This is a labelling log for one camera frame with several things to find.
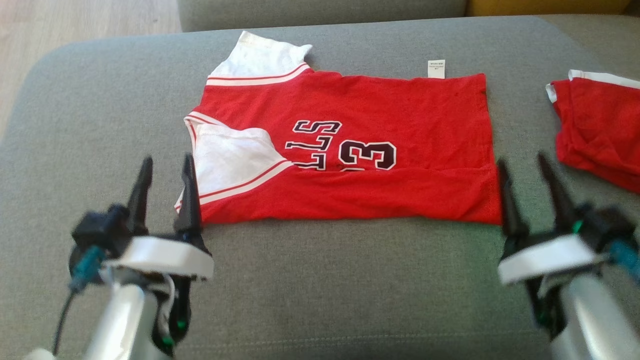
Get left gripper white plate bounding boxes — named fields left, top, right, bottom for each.
left=102, top=152, right=215, bottom=352

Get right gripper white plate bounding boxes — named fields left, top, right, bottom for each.
left=496, top=152, right=609, bottom=340

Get red shorts with white stripes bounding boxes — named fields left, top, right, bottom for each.
left=545, top=69, right=640, bottom=195

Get red jersey with white sleeves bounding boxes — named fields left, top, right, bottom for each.
left=174, top=31, right=503, bottom=226

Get large grey sofa seat cushion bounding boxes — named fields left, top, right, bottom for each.
left=0, top=15, right=640, bottom=360

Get yellow sofa cushion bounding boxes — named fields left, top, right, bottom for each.
left=465, top=0, right=632, bottom=17

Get left black cable teal plug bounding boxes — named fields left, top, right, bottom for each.
left=52, top=245, right=107, bottom=357

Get black cable teal plug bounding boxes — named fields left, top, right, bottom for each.
left=52, top=245, right=107, bottom=357
left=607, top=239, right=640, bottom=282

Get right black cable teal plug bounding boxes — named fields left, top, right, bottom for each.
left=607, top=239, right=640, bottom=282

